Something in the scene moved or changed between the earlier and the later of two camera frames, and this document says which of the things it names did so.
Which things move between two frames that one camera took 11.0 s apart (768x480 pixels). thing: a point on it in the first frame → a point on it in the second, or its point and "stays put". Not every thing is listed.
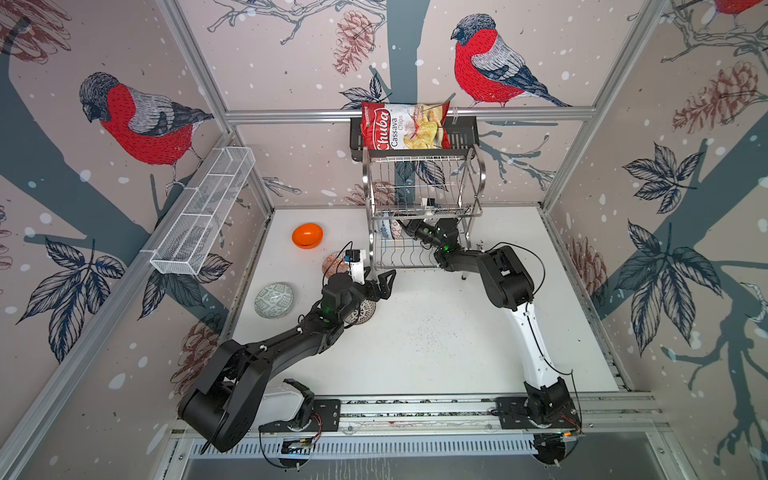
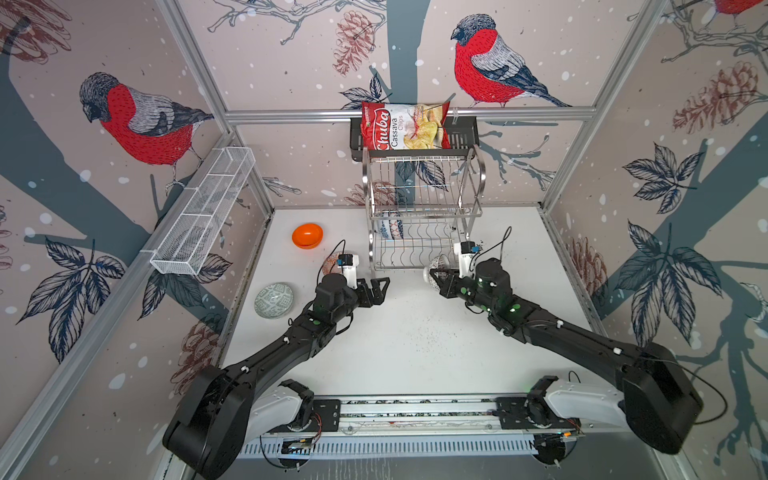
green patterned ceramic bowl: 274,300 stays put
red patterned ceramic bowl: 334,264 stays put
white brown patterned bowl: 363,314 → 440,262
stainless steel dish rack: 402,189 stays put
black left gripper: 385,290 stays put
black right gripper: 414,227 → 447,287
